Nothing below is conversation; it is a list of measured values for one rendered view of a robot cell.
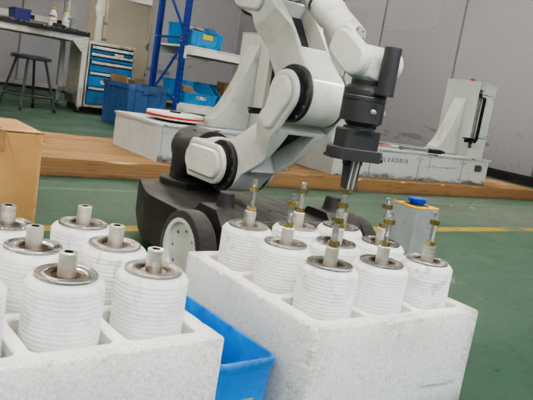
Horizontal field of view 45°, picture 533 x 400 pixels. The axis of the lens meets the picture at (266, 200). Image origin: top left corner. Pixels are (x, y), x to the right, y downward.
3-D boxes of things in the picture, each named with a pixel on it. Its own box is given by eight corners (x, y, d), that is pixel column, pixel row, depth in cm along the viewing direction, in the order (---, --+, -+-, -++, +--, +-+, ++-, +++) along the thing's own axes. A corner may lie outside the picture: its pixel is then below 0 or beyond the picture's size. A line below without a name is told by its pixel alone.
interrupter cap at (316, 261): (296, 260, 103) (297, 255, 103) (330, 258, 108) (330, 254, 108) (328, 275, 97) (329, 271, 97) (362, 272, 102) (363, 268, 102)
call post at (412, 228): (366, 333, 147) (393, 201, 142) (388, 331, 151) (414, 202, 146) (389, 346, 141) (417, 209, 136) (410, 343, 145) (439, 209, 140)
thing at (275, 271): (286, 357, 109) (304, 255, 106) (234, 343, 112) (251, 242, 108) (301, 340, 118) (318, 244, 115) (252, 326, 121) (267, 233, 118)
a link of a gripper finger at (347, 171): (342, 186, 135) (347, 157, 134) (349, 190, 132) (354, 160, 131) (335, 186, 134) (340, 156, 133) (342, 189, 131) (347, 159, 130)
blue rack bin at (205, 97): (159, 97, 643) (161, 76, 639) (191, 101, 666) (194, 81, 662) (183, 102, 604) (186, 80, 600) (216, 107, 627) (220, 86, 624)
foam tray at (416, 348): (174, 338, 127) (187, 251, 124) (324, 321, 150) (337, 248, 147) (295, 443, 96) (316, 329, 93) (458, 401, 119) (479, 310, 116)
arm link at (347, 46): (350, 81, 126) (319, 40, 133) (381, 86, 131) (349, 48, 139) (368, 54, 122) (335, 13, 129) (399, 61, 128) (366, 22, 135)
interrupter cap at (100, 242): (79, 240, 94) (80, 236, 94) (126, 239, 99) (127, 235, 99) (101, 255, 88) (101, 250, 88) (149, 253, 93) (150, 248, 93)
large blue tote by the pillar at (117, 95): (97, 119, 576) (101, 78, 570) (137, 123, 603) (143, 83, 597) (123, 128, 540) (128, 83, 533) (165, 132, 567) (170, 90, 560)
